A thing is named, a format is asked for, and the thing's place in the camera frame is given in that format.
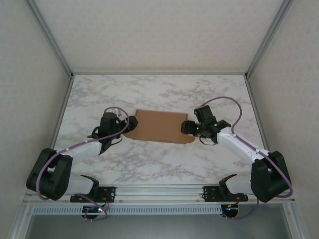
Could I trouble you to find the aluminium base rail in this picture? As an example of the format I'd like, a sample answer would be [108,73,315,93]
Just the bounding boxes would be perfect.
[24,183,296,206]

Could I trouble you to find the grey slotted cable duct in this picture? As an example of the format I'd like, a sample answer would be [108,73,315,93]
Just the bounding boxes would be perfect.
[32,205,222,215]

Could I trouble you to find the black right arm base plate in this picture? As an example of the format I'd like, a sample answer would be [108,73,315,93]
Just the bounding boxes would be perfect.
[203,185,249,202]

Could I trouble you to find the brown cardboard box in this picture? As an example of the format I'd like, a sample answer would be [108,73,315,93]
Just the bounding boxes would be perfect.
[124,109,196,145]

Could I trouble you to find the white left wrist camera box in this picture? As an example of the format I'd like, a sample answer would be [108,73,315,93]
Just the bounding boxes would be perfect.
[109,107,123,118]

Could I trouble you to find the aluminium corner post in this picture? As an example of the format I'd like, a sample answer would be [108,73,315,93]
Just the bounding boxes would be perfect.
[24,0,75,80]
[244,0,295,80]

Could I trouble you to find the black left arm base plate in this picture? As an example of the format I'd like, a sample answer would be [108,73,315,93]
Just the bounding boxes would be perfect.
[70,186,117,203]

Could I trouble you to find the aluminium frame leg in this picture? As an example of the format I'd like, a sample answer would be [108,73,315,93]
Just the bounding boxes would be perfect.
[283,203,309,239]
[8,204,34,239]

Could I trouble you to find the thin aluminium back rail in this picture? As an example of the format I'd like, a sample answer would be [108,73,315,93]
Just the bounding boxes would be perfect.
[72,71,247,76]

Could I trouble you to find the aluminium right corner post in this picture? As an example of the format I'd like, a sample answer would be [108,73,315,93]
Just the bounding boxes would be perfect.
[244,0,295,80]

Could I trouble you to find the aluminium left side rail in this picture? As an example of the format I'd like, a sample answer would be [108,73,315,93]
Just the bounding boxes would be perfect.
[47,76,75,150]

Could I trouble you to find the aluminium left corner post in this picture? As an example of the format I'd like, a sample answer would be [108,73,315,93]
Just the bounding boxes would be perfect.
[24,0,75,80]

